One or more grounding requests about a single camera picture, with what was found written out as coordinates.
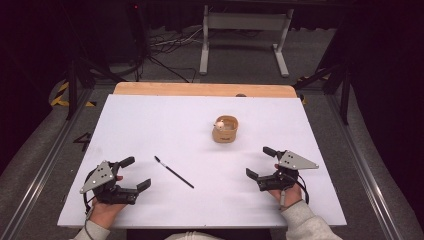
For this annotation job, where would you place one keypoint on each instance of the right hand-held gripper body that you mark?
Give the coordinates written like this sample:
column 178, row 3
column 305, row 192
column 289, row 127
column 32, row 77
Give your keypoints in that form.
column 293, row 161

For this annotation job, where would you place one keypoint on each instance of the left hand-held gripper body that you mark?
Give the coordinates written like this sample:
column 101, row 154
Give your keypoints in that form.
column 100, row 176

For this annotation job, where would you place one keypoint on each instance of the black pen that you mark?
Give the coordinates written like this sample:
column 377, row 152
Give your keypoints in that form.
column 174, row 172

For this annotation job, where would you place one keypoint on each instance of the wooden pen holder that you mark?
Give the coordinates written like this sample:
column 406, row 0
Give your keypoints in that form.
column 225, row 136

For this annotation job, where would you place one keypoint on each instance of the person's right hand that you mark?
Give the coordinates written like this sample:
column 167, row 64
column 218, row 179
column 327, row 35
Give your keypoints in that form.
column 291, row 196

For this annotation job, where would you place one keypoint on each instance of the person's left hand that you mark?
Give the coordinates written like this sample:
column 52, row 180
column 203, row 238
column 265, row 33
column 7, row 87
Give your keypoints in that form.
column 103, row 213

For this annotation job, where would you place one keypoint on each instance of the black tape mark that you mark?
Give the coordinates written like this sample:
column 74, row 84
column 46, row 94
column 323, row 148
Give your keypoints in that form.
column 83, row 141

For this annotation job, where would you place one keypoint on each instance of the small white figure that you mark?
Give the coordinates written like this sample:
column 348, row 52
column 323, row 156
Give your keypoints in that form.
column 219, row 125

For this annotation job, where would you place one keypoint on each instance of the person's light clothing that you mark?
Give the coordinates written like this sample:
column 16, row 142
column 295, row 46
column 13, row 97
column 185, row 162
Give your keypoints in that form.
column 193, row 236

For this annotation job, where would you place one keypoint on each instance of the black tripod stand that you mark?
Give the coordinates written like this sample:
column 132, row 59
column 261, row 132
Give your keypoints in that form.
column 345, row 96
column 71, row 86

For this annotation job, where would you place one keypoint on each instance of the yellow black hazard tape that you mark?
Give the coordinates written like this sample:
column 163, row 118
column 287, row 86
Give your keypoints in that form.
column 60, row 96

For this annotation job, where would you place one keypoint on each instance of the grey metal stand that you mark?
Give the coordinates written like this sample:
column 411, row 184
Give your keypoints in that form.
column 245, row 21

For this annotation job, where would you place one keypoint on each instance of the black tower with red light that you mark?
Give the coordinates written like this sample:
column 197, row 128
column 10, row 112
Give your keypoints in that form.
column 136, row 30

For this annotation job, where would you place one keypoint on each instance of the aluminium rail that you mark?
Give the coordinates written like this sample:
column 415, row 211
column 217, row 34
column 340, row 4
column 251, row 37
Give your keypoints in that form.
column 40, row 173
column 363, row 166

